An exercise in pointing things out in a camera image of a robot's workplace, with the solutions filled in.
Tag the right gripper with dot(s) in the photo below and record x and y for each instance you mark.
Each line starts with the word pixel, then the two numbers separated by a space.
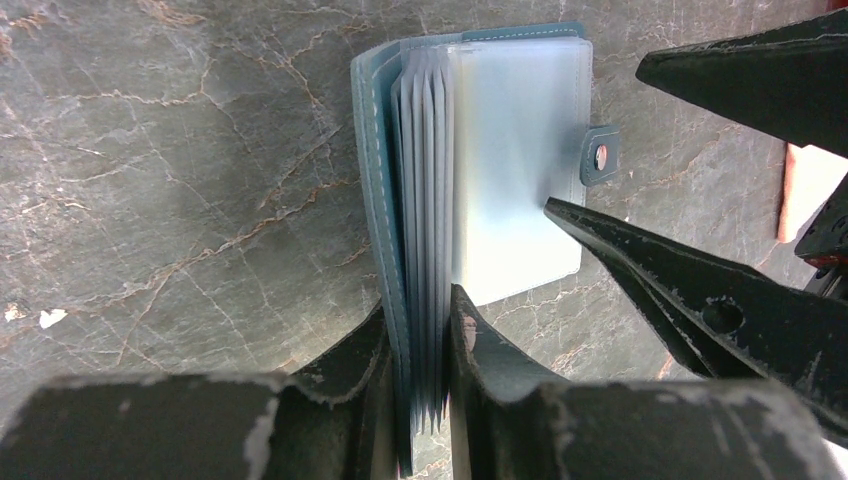
pixel 718 318

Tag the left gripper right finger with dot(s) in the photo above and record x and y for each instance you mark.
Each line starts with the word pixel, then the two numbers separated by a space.
pixel 513 418

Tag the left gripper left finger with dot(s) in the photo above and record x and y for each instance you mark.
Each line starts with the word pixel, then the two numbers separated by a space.
pixel 331 419

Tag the blue card holder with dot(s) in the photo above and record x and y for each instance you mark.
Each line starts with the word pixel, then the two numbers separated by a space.
pixel 462 138

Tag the pink cloth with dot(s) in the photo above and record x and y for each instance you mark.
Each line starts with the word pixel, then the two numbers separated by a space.
pixel 811 175

